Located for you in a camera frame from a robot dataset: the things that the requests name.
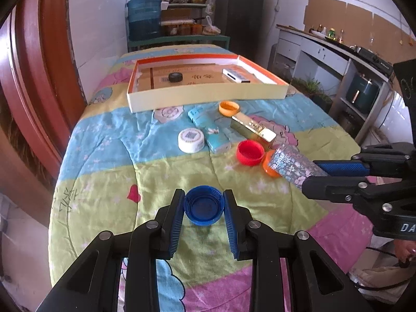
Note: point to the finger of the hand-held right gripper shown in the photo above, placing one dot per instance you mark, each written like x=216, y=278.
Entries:
x=328, y=189
x=341, y=168

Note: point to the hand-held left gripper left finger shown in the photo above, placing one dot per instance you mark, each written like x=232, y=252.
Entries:
x=172, y=226

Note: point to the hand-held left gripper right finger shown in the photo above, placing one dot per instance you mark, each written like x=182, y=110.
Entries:
x=232, y=226

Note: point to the blue bottle cap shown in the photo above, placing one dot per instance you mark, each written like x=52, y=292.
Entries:
x=204, y=206

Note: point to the floral tube with orange cap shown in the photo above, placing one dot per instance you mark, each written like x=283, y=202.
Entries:
x=292, y=165

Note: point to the red bottle cap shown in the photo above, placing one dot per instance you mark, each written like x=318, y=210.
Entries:
x=250, y=152

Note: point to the white bottle cap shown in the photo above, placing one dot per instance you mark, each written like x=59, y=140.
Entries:
x=191, y=140

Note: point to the gold rectangular box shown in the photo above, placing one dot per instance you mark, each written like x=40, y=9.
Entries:
x=252, y=127

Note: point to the light blue rectangular box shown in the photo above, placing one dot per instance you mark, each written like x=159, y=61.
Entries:
x=208, y=130

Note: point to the orange bottle cap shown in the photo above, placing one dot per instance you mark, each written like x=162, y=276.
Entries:
x=229, y=107

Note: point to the shallow orange-rimmed cardboard box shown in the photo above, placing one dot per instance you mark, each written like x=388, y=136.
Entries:
x=195, y=99

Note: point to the person's right hand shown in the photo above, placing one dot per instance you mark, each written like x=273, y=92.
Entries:
x=405, y=250

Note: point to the white appliance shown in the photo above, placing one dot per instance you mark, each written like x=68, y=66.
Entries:
x=401, y=117

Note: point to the printed pastel blanket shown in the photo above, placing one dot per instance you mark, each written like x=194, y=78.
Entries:
x=130, y=156

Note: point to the dark teal air fryer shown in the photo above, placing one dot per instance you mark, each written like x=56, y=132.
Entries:
x=362, y=89

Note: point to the green potted plants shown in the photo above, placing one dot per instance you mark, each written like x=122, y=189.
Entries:
x=308, y=84

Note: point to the black gas stove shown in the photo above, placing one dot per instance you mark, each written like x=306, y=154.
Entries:
x=373, y=57

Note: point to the white kitchen counter cabinet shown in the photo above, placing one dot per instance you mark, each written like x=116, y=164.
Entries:
x=312, y=52

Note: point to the green capped bottle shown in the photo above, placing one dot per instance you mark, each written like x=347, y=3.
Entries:
x=331, y=34

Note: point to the white and black rectangular box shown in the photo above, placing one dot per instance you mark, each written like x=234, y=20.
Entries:
x=235, y=75

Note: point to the black bottle cap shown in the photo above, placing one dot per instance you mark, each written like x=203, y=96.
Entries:
x=175, y=77

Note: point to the green storage shelf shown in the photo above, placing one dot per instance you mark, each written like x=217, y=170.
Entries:
x=182, y=40

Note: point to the black refrigerator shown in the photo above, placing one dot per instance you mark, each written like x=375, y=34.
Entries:
x=240, y=9

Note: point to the plastic bag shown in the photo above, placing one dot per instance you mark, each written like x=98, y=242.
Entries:
x=211, y=29

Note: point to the blue water jug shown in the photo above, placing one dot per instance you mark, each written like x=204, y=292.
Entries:
x=143, y=16

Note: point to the red-brown wooden door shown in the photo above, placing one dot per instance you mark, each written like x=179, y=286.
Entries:
x=39, y=55

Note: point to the metal pot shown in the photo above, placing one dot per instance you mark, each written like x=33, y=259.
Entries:
x=197, y=0

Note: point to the cardboard wall panel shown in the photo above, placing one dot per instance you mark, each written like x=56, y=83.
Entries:
x=351, y=16

